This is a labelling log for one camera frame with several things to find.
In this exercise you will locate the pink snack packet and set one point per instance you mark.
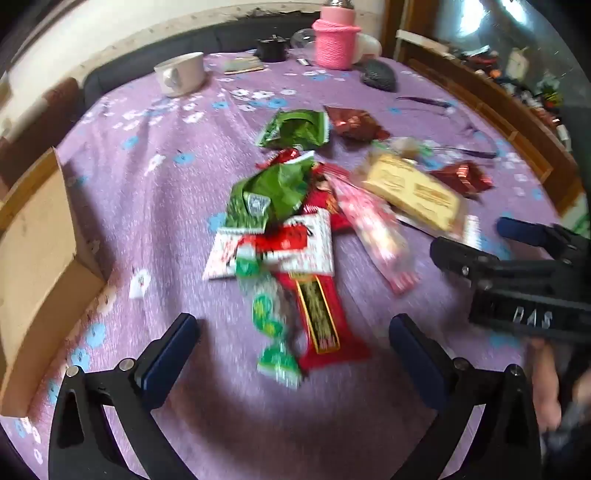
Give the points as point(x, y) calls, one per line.
point(380, 233)

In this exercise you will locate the clear glass dome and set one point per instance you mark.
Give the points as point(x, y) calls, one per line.
point(302, 39)

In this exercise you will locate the yellow cracker packet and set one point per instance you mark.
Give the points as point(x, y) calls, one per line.
point(415, 193)

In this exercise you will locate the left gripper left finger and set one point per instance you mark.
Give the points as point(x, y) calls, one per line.
point(82, 445)

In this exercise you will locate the small booklet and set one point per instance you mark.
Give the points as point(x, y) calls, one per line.
point(242, 65)

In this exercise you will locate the black leather sofa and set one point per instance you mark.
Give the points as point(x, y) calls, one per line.
point(228, 37)

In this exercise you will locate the white round object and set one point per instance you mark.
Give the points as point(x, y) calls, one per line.
point(367, 47)

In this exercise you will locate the clear green edged packet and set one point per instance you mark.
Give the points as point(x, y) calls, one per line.
point(406, 147)

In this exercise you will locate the wooden sideboard cabinet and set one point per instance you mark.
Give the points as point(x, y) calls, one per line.
point(553, 165)

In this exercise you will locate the white ceramic mug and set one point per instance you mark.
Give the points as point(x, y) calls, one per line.
point(181, 75)

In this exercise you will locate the dark red foil snack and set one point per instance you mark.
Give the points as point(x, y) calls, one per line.
point(356, 124)
point(466, 178)

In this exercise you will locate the person's right hand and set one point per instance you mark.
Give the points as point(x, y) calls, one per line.
point(548, 362)

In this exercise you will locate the purple frame eyeglasses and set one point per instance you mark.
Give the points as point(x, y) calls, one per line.
point(461, 119)

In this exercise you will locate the purple floral tablecloth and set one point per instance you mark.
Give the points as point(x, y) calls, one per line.
point(149, 178)

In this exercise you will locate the red sesame candy bar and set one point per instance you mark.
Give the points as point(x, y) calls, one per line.
point(329, 338)

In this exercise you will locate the black glasses case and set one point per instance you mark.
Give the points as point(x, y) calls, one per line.
point(379, 75)

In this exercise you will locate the brown armchair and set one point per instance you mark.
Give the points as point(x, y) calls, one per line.
point(42, 126)

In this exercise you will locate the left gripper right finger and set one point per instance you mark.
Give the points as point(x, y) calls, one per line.
point(506, 444)

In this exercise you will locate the pink knitted sleeve bottle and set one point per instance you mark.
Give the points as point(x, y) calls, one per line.
point(335, 35)

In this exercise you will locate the red cartoon candy packet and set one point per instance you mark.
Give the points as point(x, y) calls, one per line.
point(322, 196)

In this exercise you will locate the white red snack packet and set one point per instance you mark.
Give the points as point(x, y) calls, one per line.
point(302, 245)

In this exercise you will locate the small red candy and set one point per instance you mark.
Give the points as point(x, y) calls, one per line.
point(283, 156)

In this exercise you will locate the green white candy wrapper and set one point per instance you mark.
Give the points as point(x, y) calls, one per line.
point(270, 313)

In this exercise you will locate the black small container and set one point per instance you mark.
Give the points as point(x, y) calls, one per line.
point(272, 49)

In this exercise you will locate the cardboard tray box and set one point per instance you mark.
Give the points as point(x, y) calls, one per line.
point(48, 279)

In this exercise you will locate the green snack bag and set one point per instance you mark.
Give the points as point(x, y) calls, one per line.
point(269, 197)
point(301, 128)

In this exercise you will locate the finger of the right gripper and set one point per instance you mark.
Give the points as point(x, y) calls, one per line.
point(555, 239)
point(457, 258)

